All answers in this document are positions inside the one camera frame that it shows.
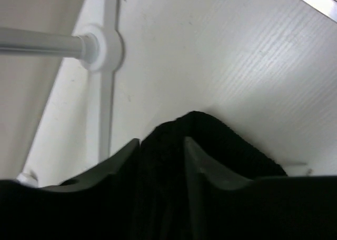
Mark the black trousers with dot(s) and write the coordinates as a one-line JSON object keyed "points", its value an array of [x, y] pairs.
{"points": [[162, 204]]}

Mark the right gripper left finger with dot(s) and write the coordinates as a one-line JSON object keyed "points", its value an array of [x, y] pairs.
{"points": [[96, 204]]}

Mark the white clothes rack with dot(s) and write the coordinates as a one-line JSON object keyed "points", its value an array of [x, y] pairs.
{"points": [[35, 36]]}

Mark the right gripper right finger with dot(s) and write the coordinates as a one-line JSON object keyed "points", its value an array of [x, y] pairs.
{"points": [[226, 205]]}

